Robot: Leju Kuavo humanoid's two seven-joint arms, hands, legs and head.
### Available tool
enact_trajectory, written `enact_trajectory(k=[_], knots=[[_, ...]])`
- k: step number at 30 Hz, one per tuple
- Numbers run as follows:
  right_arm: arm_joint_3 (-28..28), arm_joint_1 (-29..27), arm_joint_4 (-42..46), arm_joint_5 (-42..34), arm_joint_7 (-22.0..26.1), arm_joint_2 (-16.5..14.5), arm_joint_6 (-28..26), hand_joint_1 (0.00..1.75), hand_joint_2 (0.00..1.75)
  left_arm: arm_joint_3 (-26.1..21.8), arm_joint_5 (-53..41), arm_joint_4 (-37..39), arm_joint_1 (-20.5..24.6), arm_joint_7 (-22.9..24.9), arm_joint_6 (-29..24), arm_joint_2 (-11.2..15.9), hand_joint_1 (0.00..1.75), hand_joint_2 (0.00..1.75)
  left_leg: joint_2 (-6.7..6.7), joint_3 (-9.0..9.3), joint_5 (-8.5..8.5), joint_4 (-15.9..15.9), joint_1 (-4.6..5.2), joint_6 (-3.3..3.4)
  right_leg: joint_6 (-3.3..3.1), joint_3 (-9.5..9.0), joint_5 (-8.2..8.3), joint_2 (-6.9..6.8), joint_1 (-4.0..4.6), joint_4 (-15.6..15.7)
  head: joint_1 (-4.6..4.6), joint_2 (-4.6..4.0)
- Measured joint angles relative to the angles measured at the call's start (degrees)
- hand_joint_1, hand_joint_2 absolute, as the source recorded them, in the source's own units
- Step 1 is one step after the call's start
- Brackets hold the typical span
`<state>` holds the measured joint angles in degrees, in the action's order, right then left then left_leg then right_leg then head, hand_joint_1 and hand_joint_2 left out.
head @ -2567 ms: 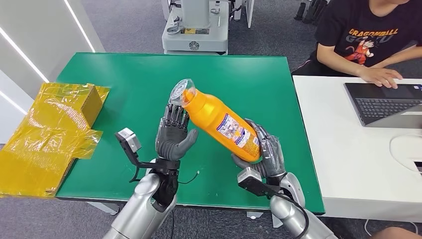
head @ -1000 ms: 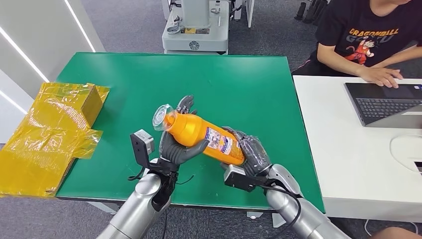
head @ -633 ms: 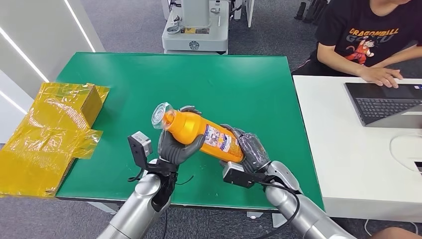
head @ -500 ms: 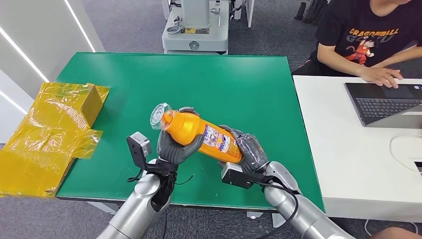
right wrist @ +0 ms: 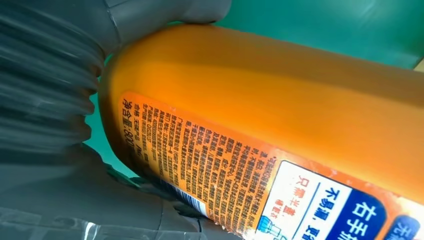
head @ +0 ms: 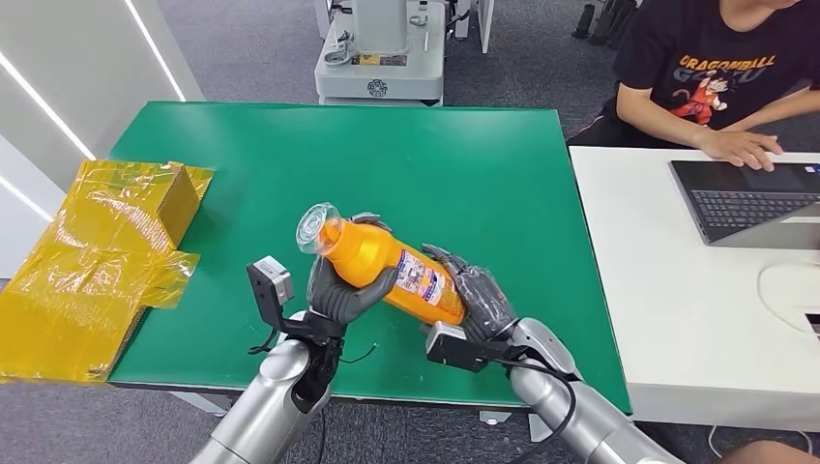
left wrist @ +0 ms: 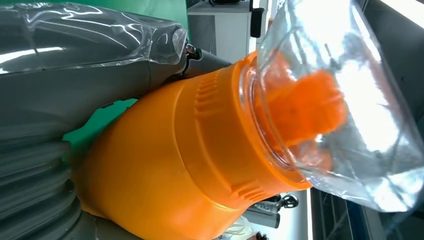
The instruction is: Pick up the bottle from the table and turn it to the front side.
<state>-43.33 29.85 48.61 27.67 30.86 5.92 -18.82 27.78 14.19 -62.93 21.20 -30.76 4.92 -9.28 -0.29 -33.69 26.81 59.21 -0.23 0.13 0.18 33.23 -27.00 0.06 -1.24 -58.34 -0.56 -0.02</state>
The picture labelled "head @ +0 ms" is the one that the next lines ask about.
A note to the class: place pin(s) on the black chair base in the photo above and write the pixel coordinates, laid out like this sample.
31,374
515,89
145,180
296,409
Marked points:
602,22

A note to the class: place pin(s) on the person's right hand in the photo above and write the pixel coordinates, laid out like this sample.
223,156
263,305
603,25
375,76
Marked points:
740,148

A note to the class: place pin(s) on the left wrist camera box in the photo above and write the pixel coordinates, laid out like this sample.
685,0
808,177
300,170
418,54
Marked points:
274,282

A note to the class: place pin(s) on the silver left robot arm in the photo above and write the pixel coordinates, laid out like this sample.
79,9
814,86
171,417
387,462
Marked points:
269,410

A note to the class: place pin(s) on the white table leg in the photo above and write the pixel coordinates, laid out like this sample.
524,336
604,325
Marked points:
205,403

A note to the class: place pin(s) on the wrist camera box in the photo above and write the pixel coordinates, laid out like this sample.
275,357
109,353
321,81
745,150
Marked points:
448,342
274,282

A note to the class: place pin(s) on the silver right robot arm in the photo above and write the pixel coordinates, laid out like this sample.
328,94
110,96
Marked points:
576,416

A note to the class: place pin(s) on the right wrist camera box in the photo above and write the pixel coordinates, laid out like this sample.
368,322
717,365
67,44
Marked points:
448,342

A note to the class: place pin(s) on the white wall light strip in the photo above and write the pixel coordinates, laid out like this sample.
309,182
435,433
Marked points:
22,197
157,54
45,105

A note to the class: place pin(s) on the dark grey laptop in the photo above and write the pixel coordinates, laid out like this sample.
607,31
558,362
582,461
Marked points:
743,205

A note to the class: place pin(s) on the white furniture panel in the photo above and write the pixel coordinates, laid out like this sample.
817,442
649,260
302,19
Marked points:
485,25

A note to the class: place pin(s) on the person's right forearm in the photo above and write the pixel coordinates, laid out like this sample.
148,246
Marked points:
660,121

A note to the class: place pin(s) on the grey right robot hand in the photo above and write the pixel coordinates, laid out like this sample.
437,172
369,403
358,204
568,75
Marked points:
483,304

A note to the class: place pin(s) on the person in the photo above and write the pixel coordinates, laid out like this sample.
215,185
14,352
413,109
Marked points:
692,58

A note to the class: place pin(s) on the person's leg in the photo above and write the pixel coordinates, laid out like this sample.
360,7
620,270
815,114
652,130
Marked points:
775,453

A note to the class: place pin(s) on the person's left forearm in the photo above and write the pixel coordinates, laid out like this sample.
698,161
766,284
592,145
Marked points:
775,109

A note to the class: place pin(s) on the yellow taped cardboard box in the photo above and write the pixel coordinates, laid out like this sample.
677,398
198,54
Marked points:
90,269

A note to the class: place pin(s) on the orange juice bottle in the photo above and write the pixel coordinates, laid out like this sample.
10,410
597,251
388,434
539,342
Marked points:
378,262

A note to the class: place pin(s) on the white robot base machine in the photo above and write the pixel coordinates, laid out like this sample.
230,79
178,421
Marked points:
378,64

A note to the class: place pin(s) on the grey electronic device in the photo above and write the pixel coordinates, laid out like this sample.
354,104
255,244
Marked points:
813,323

